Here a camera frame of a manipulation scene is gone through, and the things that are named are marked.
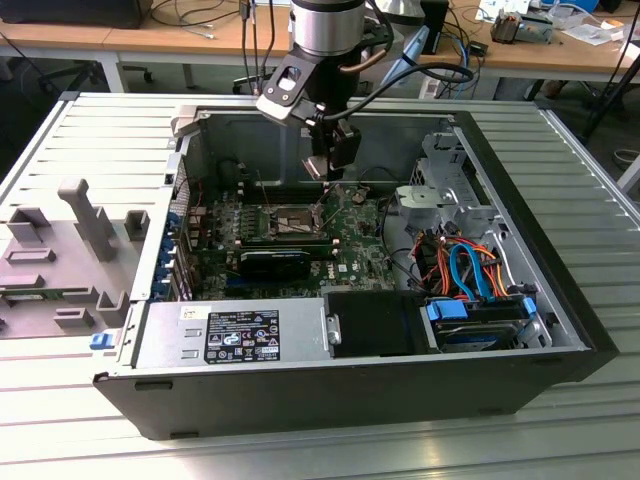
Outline green motherboard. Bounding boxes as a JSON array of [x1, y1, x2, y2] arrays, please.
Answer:
[[187, 182, 401, 301]]

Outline grey case release handle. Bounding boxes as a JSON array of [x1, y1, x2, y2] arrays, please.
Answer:
[[169, 104, 203, 139]]

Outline black tripod stand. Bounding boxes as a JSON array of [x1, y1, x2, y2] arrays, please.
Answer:
[[582, 42, 640, 145]]

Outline black office chair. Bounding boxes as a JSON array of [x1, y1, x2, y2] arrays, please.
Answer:
[[37, 58, 154, 97]]

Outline long wooden desk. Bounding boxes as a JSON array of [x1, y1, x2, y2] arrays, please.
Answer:
[[0, 0, 640, 85]]

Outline orange red power wires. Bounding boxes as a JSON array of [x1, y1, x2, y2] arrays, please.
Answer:
[[418, 233, 512, 302]]

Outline blue data wire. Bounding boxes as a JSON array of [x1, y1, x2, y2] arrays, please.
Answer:
[[447, 241, 496, 305]]

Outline black upright desk device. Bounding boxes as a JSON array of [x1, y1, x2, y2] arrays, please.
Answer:
[[421, 0, 450, 56]]

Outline grey power supply unit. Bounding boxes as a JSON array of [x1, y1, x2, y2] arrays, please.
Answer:
[[130, 298, 335, 370]]

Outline hard disk in blue carrier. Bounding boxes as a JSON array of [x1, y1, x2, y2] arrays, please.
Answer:
[[421, 293, 539, 355]]

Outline silver CPU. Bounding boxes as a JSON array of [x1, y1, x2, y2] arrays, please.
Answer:
[[301, 155, 332, 181]]

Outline CPU cooler heatsink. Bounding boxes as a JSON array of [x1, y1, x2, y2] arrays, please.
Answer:
[[488, 9, 555, 45]]

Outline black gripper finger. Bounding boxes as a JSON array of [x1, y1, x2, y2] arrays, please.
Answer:
[[309, 119, 335, 169]]

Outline grey parts rack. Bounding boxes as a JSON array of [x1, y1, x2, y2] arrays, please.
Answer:
[[0, 177, 152, 342]]

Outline black box on desk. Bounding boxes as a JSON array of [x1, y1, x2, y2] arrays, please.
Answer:
[[0, 0, 147, 30]]

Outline metal socket cover frame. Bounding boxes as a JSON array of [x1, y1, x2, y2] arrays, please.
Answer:
[[312, 185, 349, 235]]

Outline white paper sheets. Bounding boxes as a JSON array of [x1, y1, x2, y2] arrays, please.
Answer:
[[558, 8, 627, 48]]

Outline black plastic shroud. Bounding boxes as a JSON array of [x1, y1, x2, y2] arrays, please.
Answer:
[[323, 290, 427, 359]]

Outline black open PC case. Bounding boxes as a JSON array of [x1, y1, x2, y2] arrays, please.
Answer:
[[92, 102, 621, 442]]

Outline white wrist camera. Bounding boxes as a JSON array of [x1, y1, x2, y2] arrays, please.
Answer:
[[254, 63, 322, 126]]

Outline CPU socket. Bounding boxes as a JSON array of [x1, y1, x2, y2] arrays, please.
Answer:
[[268, 202, 327, 240]]

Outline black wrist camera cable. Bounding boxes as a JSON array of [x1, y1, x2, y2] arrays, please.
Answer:
[[319, 62, 475, 124]]

